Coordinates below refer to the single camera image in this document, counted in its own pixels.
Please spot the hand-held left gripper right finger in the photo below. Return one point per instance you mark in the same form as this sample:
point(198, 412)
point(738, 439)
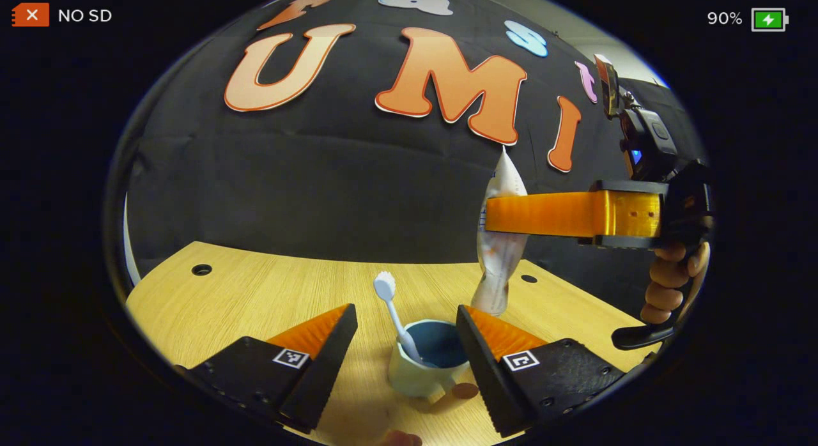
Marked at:
point(489, 376)

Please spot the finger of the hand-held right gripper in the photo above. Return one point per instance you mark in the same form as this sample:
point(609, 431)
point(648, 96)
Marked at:
point(543, 213)

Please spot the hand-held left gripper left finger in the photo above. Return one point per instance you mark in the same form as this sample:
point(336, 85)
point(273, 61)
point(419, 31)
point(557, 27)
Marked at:
point(323, 372)

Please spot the white toothpaste tube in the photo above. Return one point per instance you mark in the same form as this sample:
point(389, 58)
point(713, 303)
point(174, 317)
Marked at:
point(501, 261)

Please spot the white toothbrush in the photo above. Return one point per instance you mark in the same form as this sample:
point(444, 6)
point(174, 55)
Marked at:
point(391, 308)

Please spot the wooden desktop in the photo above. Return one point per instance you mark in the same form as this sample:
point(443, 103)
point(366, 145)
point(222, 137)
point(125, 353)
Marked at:
point(255, 299)

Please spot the black backdrop cloth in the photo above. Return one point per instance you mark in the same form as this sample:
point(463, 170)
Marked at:
point(319, 190)

